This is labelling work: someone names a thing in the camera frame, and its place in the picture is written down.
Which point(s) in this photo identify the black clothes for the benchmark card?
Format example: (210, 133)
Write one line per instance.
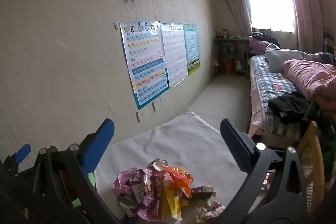
(288, 106)

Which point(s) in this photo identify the green chart wall poster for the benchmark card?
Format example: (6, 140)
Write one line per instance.
(192, 48)

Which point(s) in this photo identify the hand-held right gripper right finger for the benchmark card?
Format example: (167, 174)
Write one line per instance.
(236, 146)

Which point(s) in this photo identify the pink wrapper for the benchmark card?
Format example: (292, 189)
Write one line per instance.
(126, 182)

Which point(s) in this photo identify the blue bordered wall poster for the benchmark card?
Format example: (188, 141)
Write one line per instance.
(144, 66)

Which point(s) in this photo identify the light blue pillow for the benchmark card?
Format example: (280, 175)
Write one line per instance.
(281, 58)

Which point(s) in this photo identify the paper cup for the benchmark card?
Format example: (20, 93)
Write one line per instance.
(157, 164)

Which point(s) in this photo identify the blue grey blanket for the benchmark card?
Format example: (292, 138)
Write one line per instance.
(320, 57)

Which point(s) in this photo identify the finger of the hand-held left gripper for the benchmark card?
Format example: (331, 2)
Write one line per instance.
(22, 153)

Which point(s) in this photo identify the small red box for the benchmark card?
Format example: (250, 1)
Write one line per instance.
(221, 33)

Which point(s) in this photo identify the bed with plaid sheet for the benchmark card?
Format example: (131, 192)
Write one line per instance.
(265, 82)

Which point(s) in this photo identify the orange snack wrapper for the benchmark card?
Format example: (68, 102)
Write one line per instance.
(178, 176)

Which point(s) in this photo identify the orange container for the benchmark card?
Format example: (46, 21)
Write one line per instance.
(227, 67)

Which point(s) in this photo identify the wooden chair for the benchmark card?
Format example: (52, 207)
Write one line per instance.
(312, 155)

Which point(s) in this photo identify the dark green clothing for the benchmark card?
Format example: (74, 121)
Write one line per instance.
(329, 140)

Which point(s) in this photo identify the small white container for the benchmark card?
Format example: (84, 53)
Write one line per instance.
(239, 66)

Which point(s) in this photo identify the dark brown wrapper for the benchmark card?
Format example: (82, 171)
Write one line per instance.
(202, 191)

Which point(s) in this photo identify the striped fabric bundle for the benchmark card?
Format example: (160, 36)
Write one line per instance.
(329, 45)

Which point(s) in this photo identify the white towel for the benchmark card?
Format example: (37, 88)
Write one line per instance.
(183, 140)

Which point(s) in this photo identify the pink quilt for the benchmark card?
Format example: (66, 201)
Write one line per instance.
(309, 77)

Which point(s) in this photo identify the green rimmed red bin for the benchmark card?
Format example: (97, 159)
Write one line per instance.
(91, 179)

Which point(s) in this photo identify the dark metal shelf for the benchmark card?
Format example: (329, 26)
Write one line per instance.
(231, 41)

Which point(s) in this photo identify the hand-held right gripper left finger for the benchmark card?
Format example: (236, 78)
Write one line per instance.
(98, 145)

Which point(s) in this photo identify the dark jacket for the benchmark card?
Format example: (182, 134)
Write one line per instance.
(265, 37)

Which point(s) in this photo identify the purple clothes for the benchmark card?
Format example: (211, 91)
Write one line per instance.
(258, 47)

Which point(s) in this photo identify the white red wrapper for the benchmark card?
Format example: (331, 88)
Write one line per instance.
(210, 211)

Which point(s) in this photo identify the white chart wall poster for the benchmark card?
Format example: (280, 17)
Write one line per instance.
(174, 53)

